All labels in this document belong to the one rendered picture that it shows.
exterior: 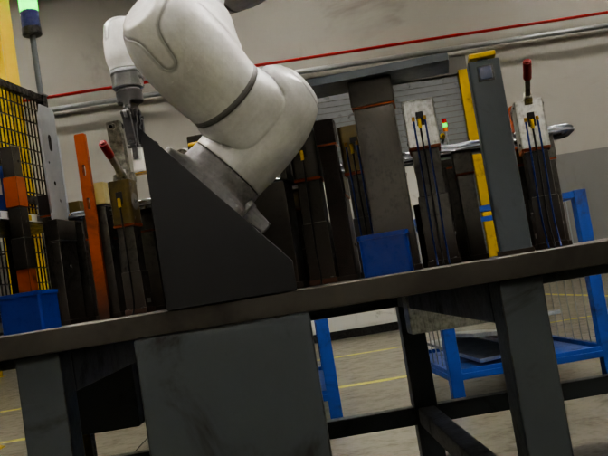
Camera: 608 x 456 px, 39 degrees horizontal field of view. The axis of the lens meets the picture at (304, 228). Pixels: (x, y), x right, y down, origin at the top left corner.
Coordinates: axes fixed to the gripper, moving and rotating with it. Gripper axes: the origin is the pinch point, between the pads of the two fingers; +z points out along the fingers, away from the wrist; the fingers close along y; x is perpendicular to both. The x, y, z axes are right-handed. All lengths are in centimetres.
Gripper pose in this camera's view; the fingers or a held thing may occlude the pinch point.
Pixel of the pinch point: (138, 159)
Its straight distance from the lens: 247.6
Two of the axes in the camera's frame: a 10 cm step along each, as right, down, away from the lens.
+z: 1.6, 9.9, -0.7
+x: -9.7, 1.7, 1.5
